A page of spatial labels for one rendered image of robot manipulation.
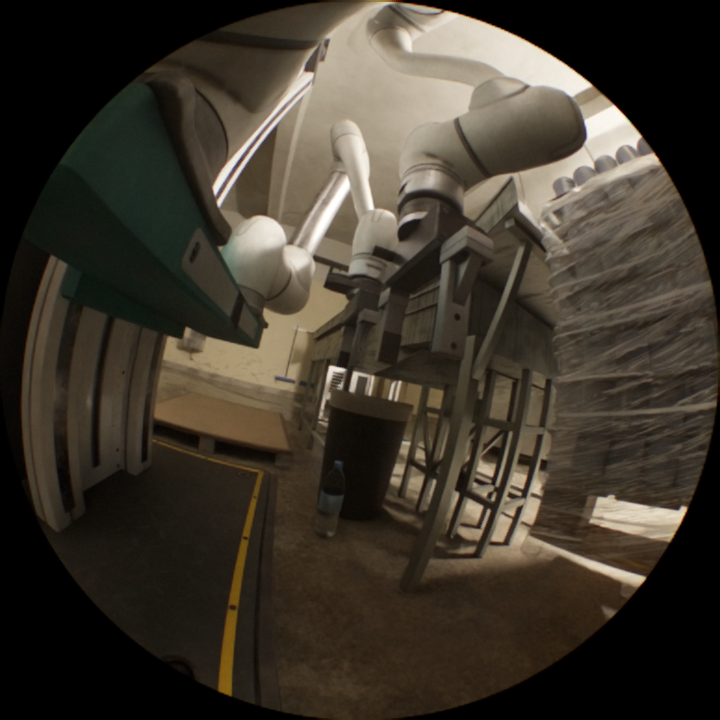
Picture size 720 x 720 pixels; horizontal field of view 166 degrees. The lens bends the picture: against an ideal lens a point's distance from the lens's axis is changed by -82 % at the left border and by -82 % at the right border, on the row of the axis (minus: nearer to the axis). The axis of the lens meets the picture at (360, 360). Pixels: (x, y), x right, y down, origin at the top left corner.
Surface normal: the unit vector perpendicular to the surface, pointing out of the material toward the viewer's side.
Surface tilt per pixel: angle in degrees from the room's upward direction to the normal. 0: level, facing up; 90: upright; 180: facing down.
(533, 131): 158
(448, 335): 90
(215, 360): 90
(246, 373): 90
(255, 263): 90
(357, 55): 180
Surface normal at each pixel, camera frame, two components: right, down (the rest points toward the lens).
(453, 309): 0.27, -0.05
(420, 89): -0.21, 0.97
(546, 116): -0.47, 0.68
